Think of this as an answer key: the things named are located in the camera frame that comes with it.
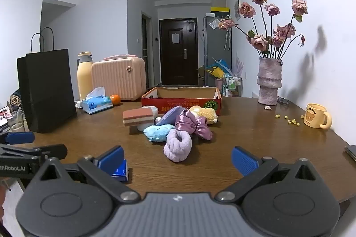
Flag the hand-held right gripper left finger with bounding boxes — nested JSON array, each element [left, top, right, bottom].
[[33, 146, 141, 203]]

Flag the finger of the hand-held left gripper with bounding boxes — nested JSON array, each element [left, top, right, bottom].
[[36, 144, 68, 160], [0, 131, 35, 145]]

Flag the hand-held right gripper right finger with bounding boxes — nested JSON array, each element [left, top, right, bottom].
[[215, 146, 323, 203]]

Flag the blue tissue packet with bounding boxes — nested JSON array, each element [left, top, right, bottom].
[[111, 160, 129, 178]]

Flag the pink layered sponge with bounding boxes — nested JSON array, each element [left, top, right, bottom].
[[123, 108, 155, 126]]

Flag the light blue plush toy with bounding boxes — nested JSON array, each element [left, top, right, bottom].
[[143, 124, 176, 143]]

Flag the yellow white plush dog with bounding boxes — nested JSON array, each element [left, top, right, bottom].
[[189, 105, 219, 125]]

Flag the purple satin bow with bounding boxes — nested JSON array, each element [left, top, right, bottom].
[[175, 110, 213, 141]]

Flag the white round sponge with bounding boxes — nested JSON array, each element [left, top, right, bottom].
[[141, 105, 160, 117]]

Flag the lavender fluffy headband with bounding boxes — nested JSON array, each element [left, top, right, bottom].
[[163, 128, 192, 162]]

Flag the purple cloth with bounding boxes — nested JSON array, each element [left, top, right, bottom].
[[155, 106, 185, 127]]

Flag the red cardboard box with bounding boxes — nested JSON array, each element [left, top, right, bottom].
[[141, 87, 222, 116]]

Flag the clear glass cup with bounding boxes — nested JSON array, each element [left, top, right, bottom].
[[7, 109, 26, 133]]

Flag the black paper bag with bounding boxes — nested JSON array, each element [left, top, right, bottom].
[[17, 27, 77, 134]]

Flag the blue tissue box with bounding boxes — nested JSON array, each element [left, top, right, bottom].
[[81, 87, 114, 115]]

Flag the scattered yellow crumbs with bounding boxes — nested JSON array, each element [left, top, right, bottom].
[[275, 114, 306, 126]]

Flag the metal trolley with bottles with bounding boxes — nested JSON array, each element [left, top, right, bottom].
[[222, 73, 243, 98]]

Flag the yellow bottle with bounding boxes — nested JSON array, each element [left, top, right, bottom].
[[77, 52, 94, 101]]

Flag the pink ribbed suitcase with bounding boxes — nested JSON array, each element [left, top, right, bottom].
[[91, 55, 147, 102]]

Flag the yellow bear mug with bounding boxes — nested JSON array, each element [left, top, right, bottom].
[[303, 103, 333, 130]]

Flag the pink textured vase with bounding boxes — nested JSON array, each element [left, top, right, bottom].
[[257, 57, 283, 106]]

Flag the dark phone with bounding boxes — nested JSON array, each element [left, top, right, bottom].
[[345, 145, 356, 162]]

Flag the interior side door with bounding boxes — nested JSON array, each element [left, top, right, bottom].
[[141, 11, 153, 87]]

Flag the grey fridge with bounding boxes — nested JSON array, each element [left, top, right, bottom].
[[203, 15, 232, 87]]

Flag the dark brown entrance door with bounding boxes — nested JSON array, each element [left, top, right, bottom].
[[159, 18, 198, 86]]

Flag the bunch of dried pink roses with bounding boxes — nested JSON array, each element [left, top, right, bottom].
[[218, 0, 309, 61]]

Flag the hanging umbrellas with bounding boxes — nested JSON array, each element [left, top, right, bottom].
[[224, 28, 233, 51]]

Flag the clear plastic bag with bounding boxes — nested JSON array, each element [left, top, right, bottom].
[[208, 17, 221, 30]]

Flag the yellow and black box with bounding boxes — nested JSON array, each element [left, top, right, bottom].
[[210, 7, 231, 17]]

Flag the purple wall sticker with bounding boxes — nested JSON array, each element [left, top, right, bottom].
[[235, 55, 245, 75]]

